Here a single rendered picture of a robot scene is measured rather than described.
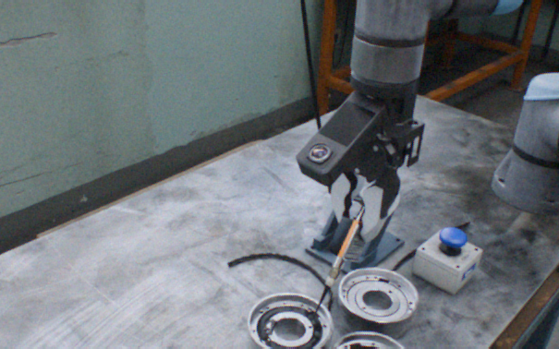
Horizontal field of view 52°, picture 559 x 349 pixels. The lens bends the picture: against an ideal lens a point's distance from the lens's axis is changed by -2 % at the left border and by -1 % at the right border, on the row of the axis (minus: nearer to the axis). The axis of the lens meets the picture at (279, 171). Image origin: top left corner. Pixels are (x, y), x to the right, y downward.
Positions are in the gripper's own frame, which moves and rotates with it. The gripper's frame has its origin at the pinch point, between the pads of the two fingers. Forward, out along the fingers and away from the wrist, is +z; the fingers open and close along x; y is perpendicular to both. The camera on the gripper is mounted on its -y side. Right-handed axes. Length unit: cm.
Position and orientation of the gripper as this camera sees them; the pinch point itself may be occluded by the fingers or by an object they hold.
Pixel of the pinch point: (353, 231)
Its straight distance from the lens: 72.6
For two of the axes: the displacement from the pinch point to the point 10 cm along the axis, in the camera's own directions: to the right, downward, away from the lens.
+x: -7.4, -3.7, 5.6
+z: -0.4, 8.6, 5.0
